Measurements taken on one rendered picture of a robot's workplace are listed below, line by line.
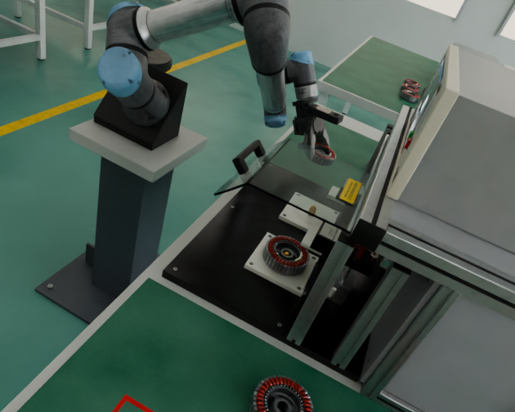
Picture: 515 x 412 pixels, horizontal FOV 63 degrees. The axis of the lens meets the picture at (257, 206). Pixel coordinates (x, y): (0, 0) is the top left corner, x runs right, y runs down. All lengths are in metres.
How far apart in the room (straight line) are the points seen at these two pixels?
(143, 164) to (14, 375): 0.85
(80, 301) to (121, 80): 0.98
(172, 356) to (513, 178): 0.66
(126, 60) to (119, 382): 0.80
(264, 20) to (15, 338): 1.37
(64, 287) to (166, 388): 1.16
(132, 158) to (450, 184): 0.91
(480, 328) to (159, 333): 0.57
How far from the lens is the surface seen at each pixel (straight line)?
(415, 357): 0.86
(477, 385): 0.90
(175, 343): 0.88
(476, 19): 5.56
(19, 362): 1.75
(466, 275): 0.72
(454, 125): 0.73
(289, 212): 1.22
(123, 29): 1.30
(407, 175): 0.76
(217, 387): 0.85
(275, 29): 1.08
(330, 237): 0.96
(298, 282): 1.02
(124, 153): 1.36
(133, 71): 1.22
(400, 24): 5.58
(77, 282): 1.94
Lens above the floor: 1.47
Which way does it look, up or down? 35 degrees down
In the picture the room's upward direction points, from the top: 19 degrees clockwise
